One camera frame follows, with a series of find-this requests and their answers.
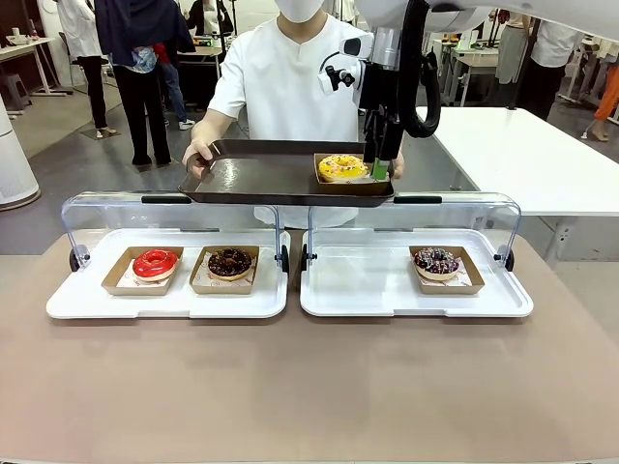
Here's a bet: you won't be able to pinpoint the clear plastic display lid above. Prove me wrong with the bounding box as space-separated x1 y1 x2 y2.
61 190 290 275
302 191 522 273

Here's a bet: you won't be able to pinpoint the person in grey skirt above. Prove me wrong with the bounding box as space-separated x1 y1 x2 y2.
495 9 533 87

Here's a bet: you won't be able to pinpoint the brown cardboard donut tray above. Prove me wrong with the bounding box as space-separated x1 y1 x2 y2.
189 245 260 296
408 245 486 296
312 153 392 188
101 246 185 297

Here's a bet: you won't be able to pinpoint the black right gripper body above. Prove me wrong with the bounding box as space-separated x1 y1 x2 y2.
360 61 406 131

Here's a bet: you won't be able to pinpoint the red glazed donut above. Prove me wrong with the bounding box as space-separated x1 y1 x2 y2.
132 247 179 282

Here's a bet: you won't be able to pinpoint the white display tray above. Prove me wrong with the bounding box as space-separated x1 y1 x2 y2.
45 227 291 320
299 227 535 319

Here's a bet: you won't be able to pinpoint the person in blue jeans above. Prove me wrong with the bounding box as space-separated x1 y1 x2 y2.
154 43 197 131

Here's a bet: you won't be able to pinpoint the white side table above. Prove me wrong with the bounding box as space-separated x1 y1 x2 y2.
415 105 619 265

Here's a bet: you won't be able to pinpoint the wooden desk white legs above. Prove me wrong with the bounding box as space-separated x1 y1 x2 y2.
0 37 74 98

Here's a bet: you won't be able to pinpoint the black slanted pole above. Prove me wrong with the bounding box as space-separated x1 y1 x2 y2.
505 18 541 113

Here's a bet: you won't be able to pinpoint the yellow sprinkled donut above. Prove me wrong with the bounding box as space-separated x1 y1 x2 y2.
317 153 369 184

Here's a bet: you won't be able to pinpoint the grey stool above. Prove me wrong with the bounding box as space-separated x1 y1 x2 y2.
0 74 33 116

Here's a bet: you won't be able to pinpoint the person in orange trousers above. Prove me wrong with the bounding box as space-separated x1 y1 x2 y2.
582 41 619 142

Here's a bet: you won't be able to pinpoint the person in white shirt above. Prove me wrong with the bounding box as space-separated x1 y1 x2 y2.
207 0 383 231

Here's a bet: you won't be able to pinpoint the white cylindrical air purifier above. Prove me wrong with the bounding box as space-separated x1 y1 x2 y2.
0 94 43 213

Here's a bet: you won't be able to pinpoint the person in white coat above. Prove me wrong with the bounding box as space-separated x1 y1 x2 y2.
55 0 117 139

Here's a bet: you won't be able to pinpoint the person white shirt black trousers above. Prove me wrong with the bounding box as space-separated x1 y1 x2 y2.
515 18 589 122

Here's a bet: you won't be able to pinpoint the person's right hand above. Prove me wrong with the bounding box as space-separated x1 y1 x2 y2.
182 138 215 180

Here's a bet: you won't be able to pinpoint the dark brown serving tray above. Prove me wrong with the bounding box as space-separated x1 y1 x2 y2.
177 139 396 208

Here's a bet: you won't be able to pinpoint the person's right forearm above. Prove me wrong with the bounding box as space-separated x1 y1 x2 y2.
190 106 234 146

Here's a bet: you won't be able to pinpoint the background work desk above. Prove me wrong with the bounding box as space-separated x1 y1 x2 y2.
442 38 502 108

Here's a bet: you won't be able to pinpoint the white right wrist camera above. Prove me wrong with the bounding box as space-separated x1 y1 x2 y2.
317 32 376 96

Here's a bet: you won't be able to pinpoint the person in dark jacket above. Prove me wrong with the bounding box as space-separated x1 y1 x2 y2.
94 0 197 166

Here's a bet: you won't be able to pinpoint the chocolate donut with white drizzle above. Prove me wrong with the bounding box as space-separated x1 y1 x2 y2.
412 246 460 282

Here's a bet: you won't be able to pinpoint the black corrugated cable hose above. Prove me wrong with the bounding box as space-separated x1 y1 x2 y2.
398 0 442 139

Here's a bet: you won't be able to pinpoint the white face mask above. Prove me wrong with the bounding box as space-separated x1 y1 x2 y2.
276 0 324 24

